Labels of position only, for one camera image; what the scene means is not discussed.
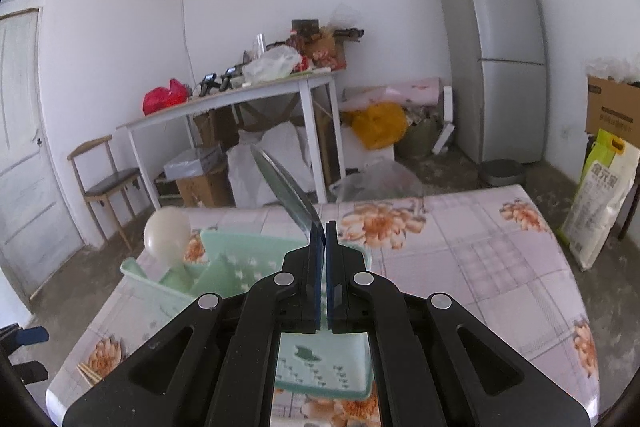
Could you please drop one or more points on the yellow plastic bag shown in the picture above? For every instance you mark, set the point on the yellow plastic bag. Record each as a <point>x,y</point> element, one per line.
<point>380,127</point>

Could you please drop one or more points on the floral tablecloth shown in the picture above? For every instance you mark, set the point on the floral tablecloth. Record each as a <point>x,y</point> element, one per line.
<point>475,257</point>

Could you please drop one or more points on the grey round bin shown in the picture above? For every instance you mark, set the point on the grey round bin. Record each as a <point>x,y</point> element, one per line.
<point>502,172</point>

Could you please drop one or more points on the large cardboard box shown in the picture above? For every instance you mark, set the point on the large cardboard box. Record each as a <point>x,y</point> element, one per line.
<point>612,107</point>

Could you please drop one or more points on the grey flat box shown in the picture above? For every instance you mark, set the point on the grey flat box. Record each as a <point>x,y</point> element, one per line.
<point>195,162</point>

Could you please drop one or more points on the white ceramic spoon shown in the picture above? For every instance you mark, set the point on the white ceramic spoon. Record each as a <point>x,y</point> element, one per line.
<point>165,232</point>

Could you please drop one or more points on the green plastic utensil basket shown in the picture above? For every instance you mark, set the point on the green plastic utensil basket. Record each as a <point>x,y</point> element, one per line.
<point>225,252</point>

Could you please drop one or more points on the small cardboard box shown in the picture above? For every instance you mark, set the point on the small cardboard box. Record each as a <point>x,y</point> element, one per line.
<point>205,192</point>

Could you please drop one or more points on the brown printed cardboard box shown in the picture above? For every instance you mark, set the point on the brown printed cardboard box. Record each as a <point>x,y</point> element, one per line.
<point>325,49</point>

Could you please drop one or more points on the white table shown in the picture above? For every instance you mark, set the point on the white table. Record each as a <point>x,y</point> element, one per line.
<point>250,89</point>

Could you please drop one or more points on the white woven sack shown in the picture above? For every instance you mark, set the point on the white woven sack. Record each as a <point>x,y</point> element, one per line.
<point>275,152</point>

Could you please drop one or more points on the grey refrigerator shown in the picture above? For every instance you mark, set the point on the grey refrigerator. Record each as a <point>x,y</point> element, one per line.
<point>492,57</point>

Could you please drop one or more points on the olive green bucket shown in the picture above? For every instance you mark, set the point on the olive green bucket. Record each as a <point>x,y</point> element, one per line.
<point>420,139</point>

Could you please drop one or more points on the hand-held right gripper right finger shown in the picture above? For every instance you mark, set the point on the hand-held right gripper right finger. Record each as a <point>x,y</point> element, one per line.
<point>331,267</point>

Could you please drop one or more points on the red plastic bag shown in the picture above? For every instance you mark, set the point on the red plastic bag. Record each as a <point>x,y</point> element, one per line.
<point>162,99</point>

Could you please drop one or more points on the wooden chair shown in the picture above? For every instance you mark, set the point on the wooden chair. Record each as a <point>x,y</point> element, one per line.
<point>110,182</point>

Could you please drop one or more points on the rice bag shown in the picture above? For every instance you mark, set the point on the rice bag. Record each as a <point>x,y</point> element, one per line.
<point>597,202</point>

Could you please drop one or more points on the white door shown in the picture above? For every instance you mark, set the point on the white door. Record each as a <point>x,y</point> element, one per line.
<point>30,157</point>

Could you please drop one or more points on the clear plastic bag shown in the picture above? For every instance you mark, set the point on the clear plastic bag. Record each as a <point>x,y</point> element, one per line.
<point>375,182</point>

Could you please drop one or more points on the white plastic bag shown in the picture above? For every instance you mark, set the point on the white plastic bag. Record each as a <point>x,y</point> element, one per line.
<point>270,64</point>

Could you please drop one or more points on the black box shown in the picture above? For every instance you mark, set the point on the black box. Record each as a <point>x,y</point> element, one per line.
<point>305,26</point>

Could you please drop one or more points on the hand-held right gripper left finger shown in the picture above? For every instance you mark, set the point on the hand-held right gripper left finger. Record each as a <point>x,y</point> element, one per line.
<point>316,267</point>

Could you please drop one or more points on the clear bottle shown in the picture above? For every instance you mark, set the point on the clear bottle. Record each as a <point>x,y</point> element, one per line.
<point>260,46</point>

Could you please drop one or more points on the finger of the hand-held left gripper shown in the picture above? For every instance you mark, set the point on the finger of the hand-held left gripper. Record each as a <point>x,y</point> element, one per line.
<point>30,372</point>
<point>32,335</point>

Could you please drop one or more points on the white panel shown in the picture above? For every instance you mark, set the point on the white panel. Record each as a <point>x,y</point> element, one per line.
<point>446,122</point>

